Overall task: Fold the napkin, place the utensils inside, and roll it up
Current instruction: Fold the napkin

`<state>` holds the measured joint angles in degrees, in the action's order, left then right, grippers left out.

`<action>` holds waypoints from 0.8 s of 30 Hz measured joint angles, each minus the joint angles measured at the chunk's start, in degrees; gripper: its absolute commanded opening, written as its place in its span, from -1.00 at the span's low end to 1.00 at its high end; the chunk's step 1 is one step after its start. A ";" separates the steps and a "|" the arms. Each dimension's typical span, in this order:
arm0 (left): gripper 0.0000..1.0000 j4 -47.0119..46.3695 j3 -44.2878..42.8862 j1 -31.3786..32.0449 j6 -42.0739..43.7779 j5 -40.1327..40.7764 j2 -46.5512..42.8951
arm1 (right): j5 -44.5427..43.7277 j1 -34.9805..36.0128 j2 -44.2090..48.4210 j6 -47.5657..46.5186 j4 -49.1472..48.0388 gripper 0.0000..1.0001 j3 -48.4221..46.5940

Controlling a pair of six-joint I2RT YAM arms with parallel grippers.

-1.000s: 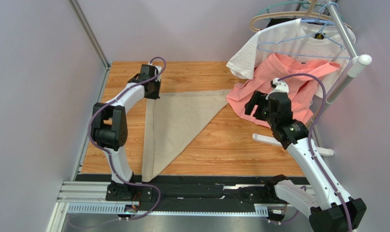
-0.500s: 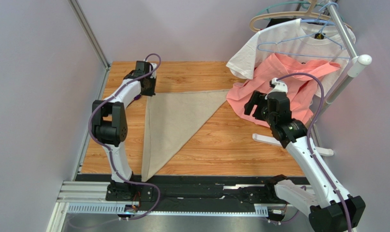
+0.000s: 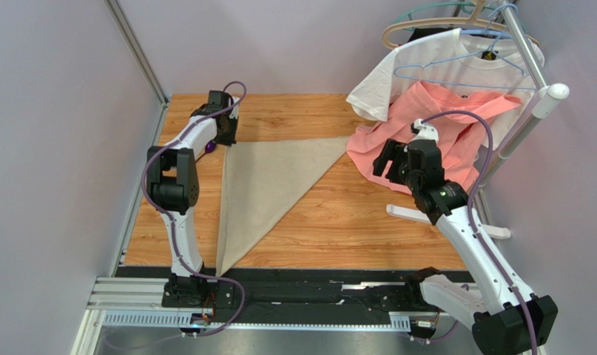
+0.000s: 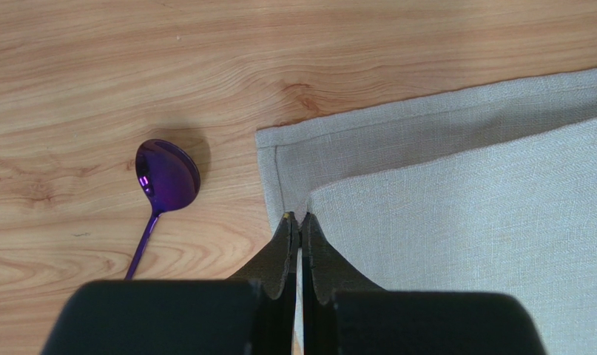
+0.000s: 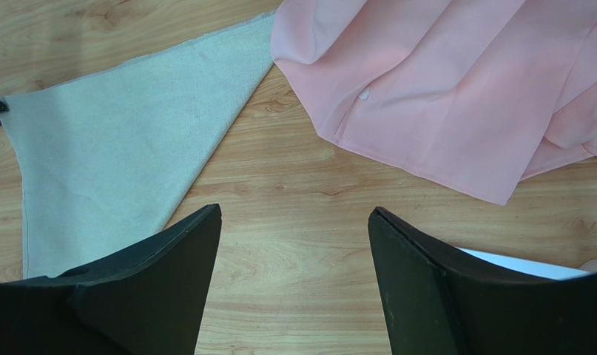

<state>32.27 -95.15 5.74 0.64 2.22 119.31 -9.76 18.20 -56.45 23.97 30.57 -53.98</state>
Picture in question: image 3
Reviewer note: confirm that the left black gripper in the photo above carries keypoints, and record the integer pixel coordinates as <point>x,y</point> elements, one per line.
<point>230,139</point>

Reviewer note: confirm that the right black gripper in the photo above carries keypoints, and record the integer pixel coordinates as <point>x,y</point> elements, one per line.
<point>393,160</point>

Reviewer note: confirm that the purple plastic spoon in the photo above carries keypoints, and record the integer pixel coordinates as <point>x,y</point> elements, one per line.
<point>209,148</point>

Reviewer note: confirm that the beige cloth napkin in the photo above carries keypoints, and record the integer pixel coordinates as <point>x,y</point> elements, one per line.
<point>261,183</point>

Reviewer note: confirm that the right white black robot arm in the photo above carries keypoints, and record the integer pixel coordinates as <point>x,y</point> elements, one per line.
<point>506,316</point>

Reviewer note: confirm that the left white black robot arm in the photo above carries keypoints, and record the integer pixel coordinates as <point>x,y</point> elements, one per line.
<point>171,186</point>

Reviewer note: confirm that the pink pleated garment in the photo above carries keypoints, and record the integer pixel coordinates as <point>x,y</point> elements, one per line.
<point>460,136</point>

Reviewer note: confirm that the white t-shirt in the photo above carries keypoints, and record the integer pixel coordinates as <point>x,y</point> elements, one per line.
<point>458,62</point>

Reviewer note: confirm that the black garment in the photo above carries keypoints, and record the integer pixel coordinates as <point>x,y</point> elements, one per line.
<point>419,33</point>

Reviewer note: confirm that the beige wooden hanger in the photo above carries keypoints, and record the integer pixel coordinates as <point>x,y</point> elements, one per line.
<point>502,23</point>

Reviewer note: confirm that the white metal clothes rack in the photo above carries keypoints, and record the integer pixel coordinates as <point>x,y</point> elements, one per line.
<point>549,97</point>

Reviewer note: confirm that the green hanger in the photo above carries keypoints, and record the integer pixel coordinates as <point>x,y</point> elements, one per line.
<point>439,9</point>

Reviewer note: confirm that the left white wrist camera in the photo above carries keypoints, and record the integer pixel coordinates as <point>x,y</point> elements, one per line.
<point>222,103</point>

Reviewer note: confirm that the aluminium frame post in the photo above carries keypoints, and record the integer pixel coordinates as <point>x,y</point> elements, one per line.
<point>126,29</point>

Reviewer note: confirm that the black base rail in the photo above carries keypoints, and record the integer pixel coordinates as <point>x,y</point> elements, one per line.
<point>291,296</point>

